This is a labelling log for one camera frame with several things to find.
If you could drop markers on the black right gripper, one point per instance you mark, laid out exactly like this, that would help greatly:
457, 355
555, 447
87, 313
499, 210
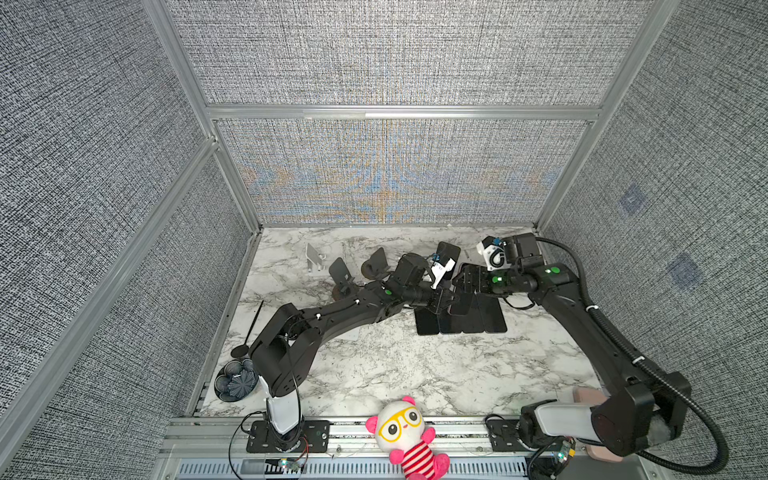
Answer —
481, 281

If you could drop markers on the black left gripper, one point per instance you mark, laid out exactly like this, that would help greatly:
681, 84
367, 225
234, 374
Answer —
439, 302

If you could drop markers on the black phone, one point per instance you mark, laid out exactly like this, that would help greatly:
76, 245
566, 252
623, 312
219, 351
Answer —
492, 317
450, 324
427, 322
469, 317
464, 300
447, 252

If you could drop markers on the white folding stand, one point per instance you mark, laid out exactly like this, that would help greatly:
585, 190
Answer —
315, 260

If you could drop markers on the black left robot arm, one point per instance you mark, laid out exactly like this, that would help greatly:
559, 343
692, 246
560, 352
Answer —
285, 349

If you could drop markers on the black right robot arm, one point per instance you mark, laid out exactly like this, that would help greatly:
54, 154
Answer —
645, 406

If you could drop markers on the round dark stand centre-left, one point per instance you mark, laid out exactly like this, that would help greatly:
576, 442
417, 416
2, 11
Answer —
376, 266

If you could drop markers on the pink white plush toy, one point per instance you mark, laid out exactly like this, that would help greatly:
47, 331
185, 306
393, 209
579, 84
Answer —
401, 432

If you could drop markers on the dark round fan disc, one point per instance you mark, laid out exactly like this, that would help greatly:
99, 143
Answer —
238, 378

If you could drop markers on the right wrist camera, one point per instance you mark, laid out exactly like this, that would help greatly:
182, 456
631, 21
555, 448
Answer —
493, 253

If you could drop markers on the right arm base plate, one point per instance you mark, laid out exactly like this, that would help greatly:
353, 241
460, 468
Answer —
504, 436

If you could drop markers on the pink phone on rail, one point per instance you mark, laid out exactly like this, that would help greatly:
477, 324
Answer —
594, 397

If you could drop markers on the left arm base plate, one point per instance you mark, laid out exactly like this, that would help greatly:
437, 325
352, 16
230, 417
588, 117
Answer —
311, 435

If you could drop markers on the aluminium front rail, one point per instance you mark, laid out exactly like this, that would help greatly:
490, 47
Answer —
215, 448

